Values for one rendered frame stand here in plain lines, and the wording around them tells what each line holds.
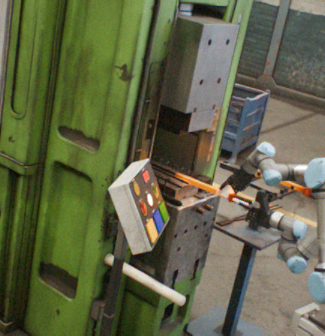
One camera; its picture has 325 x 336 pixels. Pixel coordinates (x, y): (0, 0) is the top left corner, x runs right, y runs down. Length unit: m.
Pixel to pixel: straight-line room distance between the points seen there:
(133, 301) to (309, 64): 7.92
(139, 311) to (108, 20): 1.46
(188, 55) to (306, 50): 8.01
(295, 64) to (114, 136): 8.24
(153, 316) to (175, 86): 1.17
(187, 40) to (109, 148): 0.58
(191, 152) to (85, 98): 0.71
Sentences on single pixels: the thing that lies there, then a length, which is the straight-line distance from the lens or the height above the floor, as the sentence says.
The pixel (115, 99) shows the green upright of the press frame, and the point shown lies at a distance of 2.68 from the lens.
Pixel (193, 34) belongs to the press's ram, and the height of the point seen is 1.71.
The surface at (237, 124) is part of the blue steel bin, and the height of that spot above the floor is 0.41.
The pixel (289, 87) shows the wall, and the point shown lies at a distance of 10.83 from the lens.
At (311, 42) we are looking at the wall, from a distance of 10.66.
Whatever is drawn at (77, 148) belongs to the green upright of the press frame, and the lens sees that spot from 2.86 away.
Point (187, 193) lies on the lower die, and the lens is 3.03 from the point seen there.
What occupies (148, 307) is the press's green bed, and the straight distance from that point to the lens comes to 3.20.
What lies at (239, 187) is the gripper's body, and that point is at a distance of 2.83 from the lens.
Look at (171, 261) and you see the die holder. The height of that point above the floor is 0.62.
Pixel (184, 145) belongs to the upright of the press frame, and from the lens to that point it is 3.29.
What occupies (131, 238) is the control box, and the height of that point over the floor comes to 0.99.
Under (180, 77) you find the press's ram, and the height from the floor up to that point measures 1.51.
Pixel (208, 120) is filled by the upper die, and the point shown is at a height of 1.31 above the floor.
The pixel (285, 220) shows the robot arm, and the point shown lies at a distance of 2.77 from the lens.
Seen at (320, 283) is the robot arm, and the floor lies 1.01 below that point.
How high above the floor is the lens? 2.04
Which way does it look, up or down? 19 degrees down
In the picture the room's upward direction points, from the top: 11 degrees clockwise
